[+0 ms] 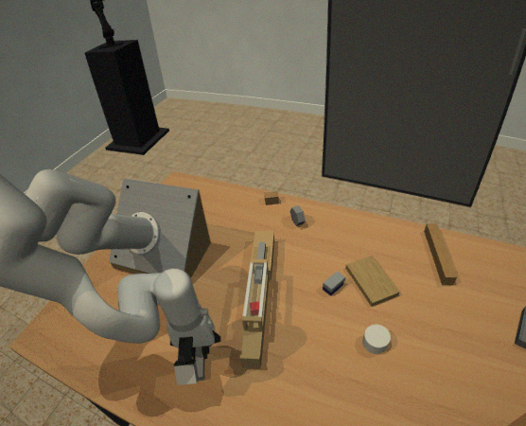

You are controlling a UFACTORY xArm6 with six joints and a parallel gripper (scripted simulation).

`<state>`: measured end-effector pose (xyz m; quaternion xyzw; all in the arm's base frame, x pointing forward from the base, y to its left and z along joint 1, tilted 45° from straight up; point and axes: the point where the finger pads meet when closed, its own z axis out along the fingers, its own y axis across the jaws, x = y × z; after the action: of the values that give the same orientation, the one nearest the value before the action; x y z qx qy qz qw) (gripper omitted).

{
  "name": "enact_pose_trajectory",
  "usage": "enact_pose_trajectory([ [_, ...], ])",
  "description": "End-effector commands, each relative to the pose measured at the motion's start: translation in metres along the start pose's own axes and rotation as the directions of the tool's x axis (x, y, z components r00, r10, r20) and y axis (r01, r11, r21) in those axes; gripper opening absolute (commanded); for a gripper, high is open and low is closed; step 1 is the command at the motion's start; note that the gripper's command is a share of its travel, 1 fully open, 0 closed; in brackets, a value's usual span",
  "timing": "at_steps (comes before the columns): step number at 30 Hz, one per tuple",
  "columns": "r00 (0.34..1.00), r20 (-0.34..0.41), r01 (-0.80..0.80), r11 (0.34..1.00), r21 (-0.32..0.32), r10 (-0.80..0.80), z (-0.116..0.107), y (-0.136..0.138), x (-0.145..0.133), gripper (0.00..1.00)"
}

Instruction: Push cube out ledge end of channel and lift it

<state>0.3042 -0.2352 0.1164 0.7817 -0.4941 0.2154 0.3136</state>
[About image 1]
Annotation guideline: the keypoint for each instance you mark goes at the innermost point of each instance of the brown wooden batten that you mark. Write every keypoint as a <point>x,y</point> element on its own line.
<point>440,254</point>

